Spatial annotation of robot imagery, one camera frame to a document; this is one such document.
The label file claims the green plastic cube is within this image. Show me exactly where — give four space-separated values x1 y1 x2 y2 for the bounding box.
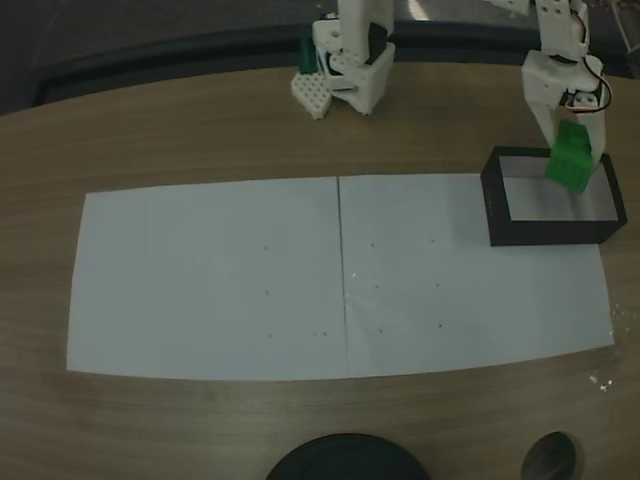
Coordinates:
543 119 599 195

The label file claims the dark rectangular open box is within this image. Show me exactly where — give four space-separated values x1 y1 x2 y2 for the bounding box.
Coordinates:
480 145 628 248

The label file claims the white paper sheet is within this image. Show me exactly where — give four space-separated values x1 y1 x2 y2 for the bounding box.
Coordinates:
66 175 349 384
337 172 616 379

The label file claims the green table clamp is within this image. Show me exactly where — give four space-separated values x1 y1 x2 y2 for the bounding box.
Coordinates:
298 22 321 76

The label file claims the dark oval object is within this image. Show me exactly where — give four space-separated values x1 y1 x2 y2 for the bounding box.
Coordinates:
519 431 587 480

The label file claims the black round object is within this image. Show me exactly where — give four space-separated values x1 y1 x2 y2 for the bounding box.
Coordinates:
264 432 432 480

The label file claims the red and black gripper cable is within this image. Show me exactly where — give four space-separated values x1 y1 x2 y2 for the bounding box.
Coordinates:
569 9 614 112

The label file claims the white perforated base plate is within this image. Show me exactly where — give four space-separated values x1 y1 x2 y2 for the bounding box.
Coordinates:
291 69 335 121

